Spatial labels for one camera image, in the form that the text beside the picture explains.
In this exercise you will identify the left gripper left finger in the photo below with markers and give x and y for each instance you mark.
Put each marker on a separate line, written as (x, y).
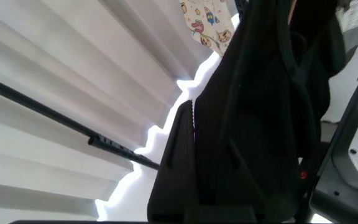
(176, 174)

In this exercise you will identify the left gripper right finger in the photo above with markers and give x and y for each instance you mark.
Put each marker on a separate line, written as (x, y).
(235, 189)

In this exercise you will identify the black garment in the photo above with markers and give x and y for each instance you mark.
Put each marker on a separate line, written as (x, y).
(259, 77)

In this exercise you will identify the cream printed garment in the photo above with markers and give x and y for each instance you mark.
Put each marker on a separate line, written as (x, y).
(210, 28)

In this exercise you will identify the black clothes rack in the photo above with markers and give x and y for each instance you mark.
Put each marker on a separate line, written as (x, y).
(42, 112)

